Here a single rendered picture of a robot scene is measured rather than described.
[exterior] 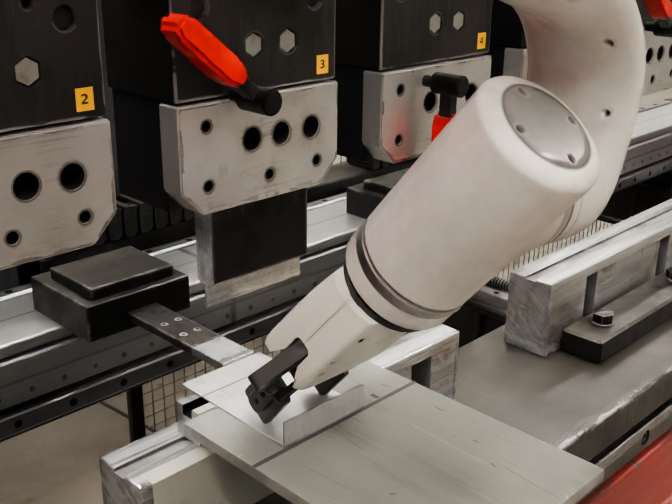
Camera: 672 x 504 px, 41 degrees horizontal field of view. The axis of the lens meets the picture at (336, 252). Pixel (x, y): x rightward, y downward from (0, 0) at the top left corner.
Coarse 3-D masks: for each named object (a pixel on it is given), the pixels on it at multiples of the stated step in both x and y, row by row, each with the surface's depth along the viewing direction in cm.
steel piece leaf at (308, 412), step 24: (240, 384) 75; (288, 384) 76; (360, 384) 72; (240, 408) 72; (288, 408) 72; (312, 408) 68; (336, 408) 70; (360, 408) 72; (264, 432) 69; (288, 432) 67; (312, 432) 69
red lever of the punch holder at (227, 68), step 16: (176, 16) 54; (176, 32) 53; (192, 32) 54; (208, 32) 55; (176, 48) 55; (192, 48) 54; (208, 48) 55; (224, 48) 56; (208, 64) 55; (224, 64) 56; (240, 64) 57; (224, 80) 57; (240, 80) 57; (240, 96) 60; (256, 96) 59; (272, 96) 59; (256, 112) 60; (272, 112) 59
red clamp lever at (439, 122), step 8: (440, 72) 75; (424, 80) 76; (432, 80) 74; (440, 80) 74; (448, 80) 73; (456, 80) 73; (464, 80) 73; (432, 88) 75; (440, 88) 74; (448, 88) 73; (456, 88) 73; (464, 88) 74; (440, 96) 75; (448, 96) 74; (456, 96) 74; (440, 104) 75; (448, 104) 74; (456, 104) 75; (440, 112) 75; (448, 112) 75; (440, 120) 75; (448, 120) 75; (432, 128) 76; (440, 128) 75; (432, 136) 76
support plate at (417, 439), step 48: (384, 384) 76; (192, 432) 69; (240, 432) 69; (336, 432) 69; (384, 432) 69; (432, 432) 69; (480, 432) 69; (288, 480) 63; (336, 480) 63; (384, 480) 63; (432, 480) 63; (480, 480) 63; (528, 480) 63; (576, 480) 64
